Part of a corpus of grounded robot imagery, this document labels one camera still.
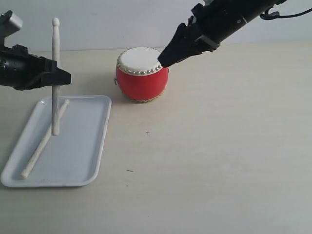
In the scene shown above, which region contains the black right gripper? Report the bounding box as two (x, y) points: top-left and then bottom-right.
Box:
(158, 0), (251, 68)

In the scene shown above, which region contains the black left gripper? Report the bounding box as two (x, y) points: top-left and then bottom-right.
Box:
(0, 45), (71, 90)

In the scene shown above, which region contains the wooden drumstick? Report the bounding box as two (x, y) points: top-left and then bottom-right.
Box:
(51, 17), (60, 136)
(20, 99), (70, 179)

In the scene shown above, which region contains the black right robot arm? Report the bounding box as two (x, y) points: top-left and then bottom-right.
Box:
(158, 0), (282, 67)

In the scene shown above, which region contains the small red drum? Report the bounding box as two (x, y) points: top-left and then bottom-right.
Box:
(115, 47), (169, 102)

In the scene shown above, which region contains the white rectangular plastic tray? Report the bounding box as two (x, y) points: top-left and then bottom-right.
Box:
(0, 95), (112, 188)

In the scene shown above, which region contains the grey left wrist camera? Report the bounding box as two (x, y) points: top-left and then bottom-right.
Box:
(0, 10), (23, 45)

